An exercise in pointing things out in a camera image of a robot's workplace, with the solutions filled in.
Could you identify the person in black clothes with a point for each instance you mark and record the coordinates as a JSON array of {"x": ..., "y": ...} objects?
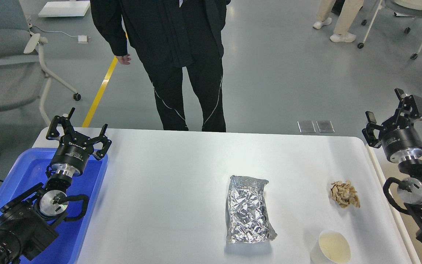
[{"x": 168, "y": 36}]

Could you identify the white flat board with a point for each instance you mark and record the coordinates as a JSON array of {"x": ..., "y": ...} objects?
[{"x": 70, "y": 8}]

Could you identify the left metal floor plate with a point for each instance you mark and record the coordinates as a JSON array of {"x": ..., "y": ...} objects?
[{"x": 306, "y": 127}]

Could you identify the crumpled aluminium foil packet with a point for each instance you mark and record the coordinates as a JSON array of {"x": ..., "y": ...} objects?
[{"x": 248, "y": 220}]

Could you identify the grey office chair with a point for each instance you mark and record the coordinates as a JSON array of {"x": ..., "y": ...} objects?
[{"x": 24, "y": 82}]

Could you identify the beige plastic bin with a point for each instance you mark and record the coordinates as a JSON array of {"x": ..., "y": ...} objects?
[{"x": 405, "y": 224}]

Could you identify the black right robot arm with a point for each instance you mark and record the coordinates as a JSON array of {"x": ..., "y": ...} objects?
[{"x": 406, "y": 195}]

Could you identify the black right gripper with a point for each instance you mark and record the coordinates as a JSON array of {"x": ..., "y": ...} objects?
[{"x": 398, "y": 144}]

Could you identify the crumpled brown paper ball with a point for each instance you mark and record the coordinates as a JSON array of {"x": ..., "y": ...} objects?
[{"x": 344, "y": 194}]

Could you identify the person in beige trousers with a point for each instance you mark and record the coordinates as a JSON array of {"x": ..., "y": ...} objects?
[{"x": 347, "y": 15}]

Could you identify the white power adapter with cable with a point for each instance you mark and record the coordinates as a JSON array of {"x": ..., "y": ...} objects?
[{"x": 81, "y": 39}]

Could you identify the blue plastic bin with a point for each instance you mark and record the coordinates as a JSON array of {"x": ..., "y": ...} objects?
[{"x": 29, "y": 169}]

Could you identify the right metal floor plate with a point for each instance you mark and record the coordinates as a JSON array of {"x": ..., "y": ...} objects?
[{"x": 325, "y": 126}]

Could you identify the white chair on castors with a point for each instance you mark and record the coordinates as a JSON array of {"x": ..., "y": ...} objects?
[{"x": 407, "y": 8}]

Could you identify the white paper cup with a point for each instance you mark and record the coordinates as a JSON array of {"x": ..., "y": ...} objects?
[{"x": 331, "y": 248}]

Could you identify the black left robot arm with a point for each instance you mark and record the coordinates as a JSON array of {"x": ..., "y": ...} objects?
[{"x": 48, "y": 197}]

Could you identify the metal floor plate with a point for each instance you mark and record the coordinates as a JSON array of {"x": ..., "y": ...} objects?
[
  {"x": 325, "y": 126},
  {"x": 306, "y": 127}
]

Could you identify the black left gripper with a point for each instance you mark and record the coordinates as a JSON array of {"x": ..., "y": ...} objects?
[{"x": 70, "y": 154}]

